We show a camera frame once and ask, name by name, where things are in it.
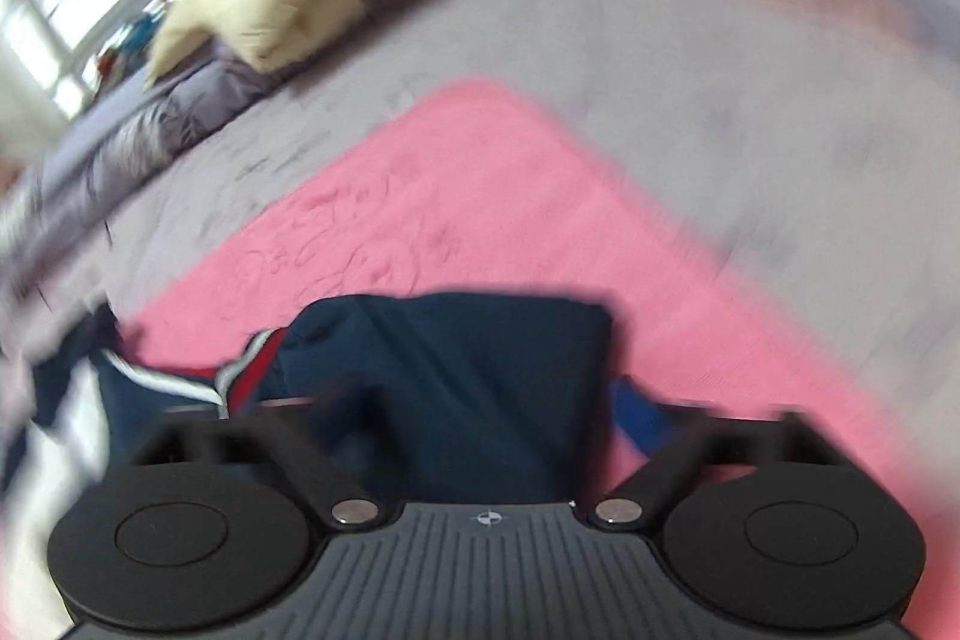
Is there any purple bed sheet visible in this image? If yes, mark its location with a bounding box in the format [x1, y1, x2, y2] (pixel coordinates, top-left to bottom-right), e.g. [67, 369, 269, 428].
[0, 0, 960, 386]

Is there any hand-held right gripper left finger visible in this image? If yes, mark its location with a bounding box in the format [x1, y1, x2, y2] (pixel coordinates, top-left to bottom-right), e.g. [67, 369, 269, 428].
[131, 411, 387, 532]

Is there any navy and white jacket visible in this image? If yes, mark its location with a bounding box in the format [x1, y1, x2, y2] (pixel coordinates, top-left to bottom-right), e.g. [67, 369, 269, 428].
[0, 291, 622, 640]

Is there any purple floral quilt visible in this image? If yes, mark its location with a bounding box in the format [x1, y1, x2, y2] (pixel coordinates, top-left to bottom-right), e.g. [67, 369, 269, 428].
[0, 40, 316, 311]

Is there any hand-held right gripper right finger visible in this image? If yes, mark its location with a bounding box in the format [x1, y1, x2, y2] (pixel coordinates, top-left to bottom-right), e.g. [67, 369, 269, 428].
[589, 385, 837, 532]

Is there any pink bunny print blanket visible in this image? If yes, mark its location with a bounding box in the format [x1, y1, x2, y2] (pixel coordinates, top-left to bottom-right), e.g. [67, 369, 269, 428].
[120, 76, 960, 640]

